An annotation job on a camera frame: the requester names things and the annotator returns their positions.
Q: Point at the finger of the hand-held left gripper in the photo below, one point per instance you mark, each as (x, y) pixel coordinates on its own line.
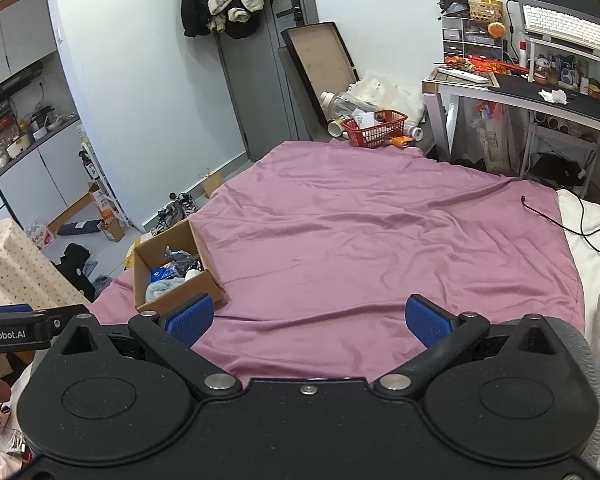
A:
(10, 308)

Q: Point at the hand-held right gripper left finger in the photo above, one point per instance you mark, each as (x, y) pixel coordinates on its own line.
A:
(187, 320)

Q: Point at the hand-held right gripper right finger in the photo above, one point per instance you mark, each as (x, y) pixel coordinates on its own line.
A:
(430, 320)

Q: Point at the brown cardboard box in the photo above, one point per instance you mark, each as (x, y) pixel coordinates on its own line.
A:
(200, 287)

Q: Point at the grey fluffy plush toy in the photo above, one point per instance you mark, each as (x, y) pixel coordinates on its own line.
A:
(162, 289)

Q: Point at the blue white packet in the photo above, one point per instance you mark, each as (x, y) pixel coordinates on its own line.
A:
(160, 274)

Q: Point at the grey shark plush toy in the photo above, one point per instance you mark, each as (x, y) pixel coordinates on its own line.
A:
(180, 258)

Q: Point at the patterned tablecloth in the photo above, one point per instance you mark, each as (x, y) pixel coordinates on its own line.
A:
(15, 270)

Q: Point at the black clothing pile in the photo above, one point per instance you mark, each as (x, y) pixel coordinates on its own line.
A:
(77, 266)

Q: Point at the grey sneaker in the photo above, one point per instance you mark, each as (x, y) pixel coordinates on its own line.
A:
(166, 217)
(184, 203)

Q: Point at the black flat packet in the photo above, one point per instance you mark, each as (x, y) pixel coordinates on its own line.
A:
(77, 227)

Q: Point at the small brown carton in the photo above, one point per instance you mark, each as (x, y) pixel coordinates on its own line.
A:
(112, 229)

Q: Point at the purple bedsheet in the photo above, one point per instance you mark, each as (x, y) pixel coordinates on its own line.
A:
(355, 220)

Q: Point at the brown paper bag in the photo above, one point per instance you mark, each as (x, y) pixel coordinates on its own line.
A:
(212, 183)

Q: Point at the white kitchen cabinet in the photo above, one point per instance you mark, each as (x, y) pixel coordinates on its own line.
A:
(40, 170)

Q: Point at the printed cardboard carton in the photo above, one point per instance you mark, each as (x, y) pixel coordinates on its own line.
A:
(102, 201)

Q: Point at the white rice cooker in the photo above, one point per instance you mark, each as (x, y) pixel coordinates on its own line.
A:
(17, 147)

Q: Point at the white storage rack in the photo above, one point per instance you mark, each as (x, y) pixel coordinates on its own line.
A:
(97, 170)

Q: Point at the white bedding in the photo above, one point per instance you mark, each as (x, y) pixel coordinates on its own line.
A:
(587, 260)

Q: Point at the orange white bottle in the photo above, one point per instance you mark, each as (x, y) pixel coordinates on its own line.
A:
(407, 137)

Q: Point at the red plastic basket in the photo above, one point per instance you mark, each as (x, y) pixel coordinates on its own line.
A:
(375, 135)

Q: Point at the plastic bag under desk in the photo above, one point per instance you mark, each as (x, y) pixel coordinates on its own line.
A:
(490, 135)

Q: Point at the black bag under desk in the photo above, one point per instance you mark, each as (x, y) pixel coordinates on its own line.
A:
(555, 167)

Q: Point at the range hood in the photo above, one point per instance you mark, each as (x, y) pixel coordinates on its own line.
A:
(15, 82)

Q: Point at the clear plastic jar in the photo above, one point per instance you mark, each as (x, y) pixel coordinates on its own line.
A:
(335, 105)

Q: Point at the grey door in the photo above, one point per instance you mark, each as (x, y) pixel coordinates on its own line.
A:
(265, 90)

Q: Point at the white crumpled tissue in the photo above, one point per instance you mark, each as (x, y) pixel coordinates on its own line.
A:
(552, 96)

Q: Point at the small drawer organiser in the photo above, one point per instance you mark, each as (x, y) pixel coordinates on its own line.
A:
(460, 40)

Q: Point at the black framed board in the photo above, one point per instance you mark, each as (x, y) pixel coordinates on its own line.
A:
(320, 60)

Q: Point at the orange ball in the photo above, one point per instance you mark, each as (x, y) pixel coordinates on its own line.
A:
(495, 30)

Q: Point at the wicker basket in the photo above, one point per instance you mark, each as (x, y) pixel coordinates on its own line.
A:
(485, 10)

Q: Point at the black hanging jacket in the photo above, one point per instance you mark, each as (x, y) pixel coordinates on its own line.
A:
(195, 5)

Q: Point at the black model figure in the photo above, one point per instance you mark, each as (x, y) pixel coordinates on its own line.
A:
(455, 1)

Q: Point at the white keyboard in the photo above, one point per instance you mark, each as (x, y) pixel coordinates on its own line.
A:
(570, 25)

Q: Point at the white frame desk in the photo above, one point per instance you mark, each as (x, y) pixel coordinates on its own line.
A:
(530, 97)

